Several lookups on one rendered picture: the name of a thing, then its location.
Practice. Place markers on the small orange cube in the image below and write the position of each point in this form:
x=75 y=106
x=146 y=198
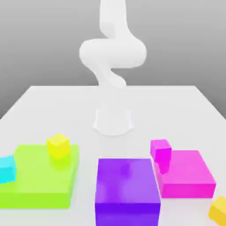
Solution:
x=219 y=211

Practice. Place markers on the small cyan cube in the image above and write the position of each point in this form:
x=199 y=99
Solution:
x=6 y=169

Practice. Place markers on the large magenta box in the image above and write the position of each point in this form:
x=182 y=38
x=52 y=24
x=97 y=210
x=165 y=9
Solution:
x=187 y=174

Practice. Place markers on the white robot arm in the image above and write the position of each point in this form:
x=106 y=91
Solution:
x=113 y=53

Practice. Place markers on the large green box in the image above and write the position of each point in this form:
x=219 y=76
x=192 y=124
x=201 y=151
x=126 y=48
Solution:
x=38 y=180

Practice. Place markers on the large purple box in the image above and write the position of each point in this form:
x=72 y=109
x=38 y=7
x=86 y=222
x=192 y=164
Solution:
x=126 y=190

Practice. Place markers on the small yellow cube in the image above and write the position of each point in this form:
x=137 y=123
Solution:
x=58 y=146

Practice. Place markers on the small magenta cube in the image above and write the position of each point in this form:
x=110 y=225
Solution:
x=161 y=151

